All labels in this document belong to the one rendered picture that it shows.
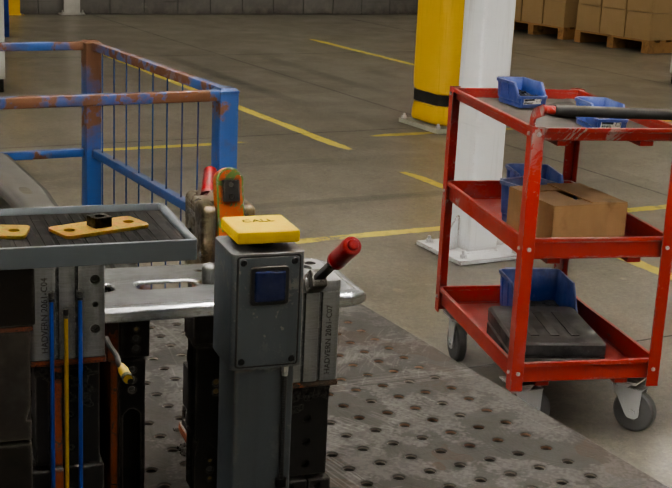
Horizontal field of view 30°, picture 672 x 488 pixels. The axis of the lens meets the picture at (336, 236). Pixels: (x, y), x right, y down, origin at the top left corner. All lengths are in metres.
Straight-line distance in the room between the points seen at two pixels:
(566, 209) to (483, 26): 1.89
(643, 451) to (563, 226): 0.68
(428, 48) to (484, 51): 3.28
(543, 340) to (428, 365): 1.53
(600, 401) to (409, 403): 2.06
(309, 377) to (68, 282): 0.29
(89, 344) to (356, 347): 0.98
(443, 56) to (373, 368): 6.41
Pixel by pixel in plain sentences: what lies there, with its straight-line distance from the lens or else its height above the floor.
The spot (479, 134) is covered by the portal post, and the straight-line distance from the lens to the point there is 5.34.
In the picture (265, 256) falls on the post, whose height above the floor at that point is 1.14.
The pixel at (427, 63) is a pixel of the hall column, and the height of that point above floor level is 0.44.
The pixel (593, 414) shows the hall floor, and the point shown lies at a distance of 3.89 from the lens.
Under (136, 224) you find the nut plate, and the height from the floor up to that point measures 1.16.
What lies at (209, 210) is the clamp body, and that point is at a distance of 1.65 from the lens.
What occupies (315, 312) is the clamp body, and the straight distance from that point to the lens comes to 1.35.
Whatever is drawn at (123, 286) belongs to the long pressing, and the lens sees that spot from 1.51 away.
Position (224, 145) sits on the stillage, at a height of 0.79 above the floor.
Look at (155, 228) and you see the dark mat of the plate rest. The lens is 1.14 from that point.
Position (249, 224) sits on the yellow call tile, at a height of 1.16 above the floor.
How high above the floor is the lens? 1.45
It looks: 15 degrees down
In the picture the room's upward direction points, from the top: 3 degrees clockwise
